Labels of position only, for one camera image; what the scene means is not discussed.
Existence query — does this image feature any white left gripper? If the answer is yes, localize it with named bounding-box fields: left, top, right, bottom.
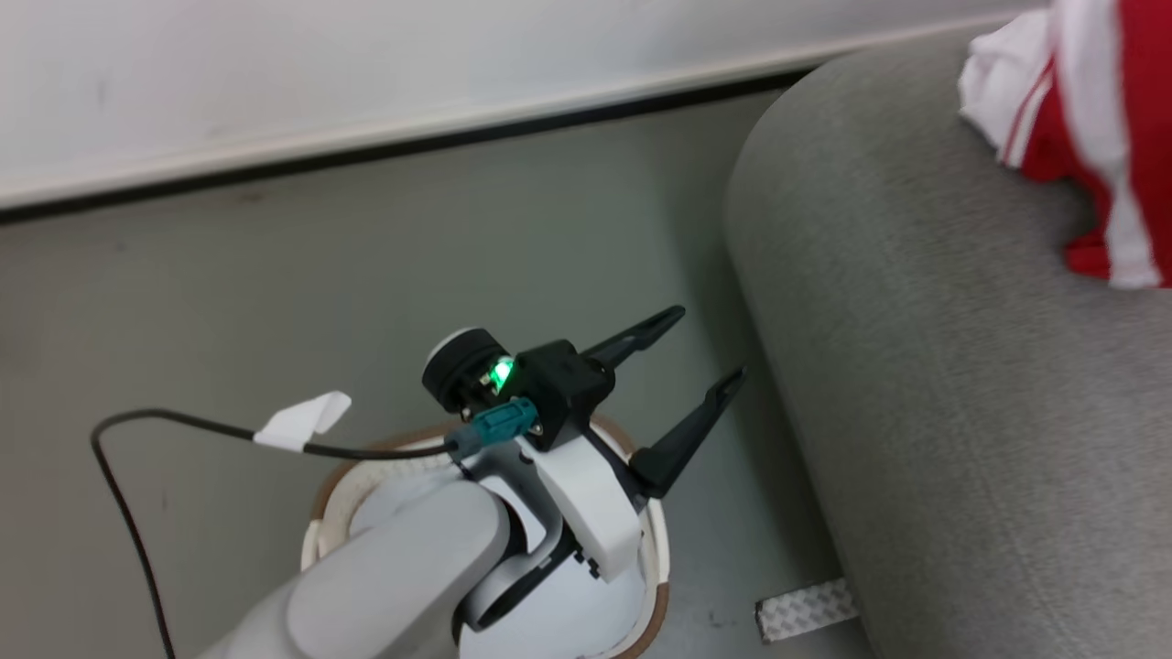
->
left=456, top=306, right=748, bottom=634

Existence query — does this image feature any red and white garment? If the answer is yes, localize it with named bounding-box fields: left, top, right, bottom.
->
left=957, top=0, right=1172, bottom=290

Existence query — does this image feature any grey fabric sofa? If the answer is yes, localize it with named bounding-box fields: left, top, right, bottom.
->
left=723, top=14, right=1172, bottom=659

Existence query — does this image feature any white laundry basket brown rim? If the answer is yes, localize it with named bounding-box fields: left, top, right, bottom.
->
left=300, top=416, right=671, bottom=659

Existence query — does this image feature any silver patterned floor tape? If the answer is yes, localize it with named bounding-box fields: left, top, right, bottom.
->
left=754, top=578, right=860, bottom=643

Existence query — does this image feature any white tape tag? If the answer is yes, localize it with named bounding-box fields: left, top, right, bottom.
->
left=252, top=392, right=353, bottom=453

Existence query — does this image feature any teal cable connector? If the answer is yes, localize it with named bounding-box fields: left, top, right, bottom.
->
left=447, top=397, right=539, bottom=459

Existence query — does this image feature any white wall baseboard trim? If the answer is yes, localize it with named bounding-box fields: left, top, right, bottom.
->
left=0, top=9, right=1049, bottom=225

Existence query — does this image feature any thin black cable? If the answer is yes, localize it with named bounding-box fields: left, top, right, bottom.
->
left=90, top=408, right=459, bottom=659

